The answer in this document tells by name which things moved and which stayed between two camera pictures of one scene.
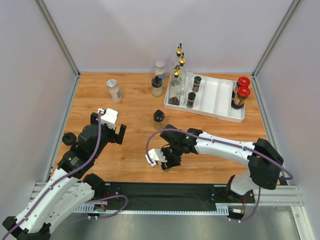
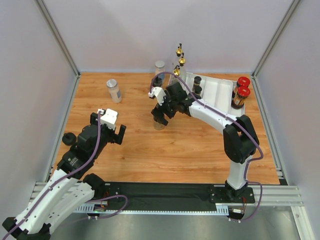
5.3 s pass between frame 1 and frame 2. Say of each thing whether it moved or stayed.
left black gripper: stayed
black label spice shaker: stayed
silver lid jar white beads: stayed
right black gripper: moved
